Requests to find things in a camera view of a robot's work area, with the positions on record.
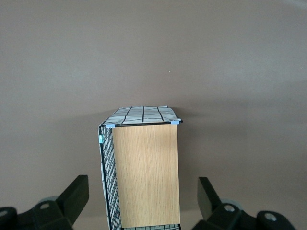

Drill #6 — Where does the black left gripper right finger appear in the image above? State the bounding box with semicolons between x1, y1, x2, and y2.
191;176;295;230

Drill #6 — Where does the wire basket with wooden shelf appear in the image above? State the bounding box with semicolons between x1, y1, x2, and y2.
97;104;184;230

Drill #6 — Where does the brown table mat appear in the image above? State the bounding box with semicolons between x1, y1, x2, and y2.
0;0;307;230

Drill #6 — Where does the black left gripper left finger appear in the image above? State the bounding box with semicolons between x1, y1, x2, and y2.
0;174;90;230

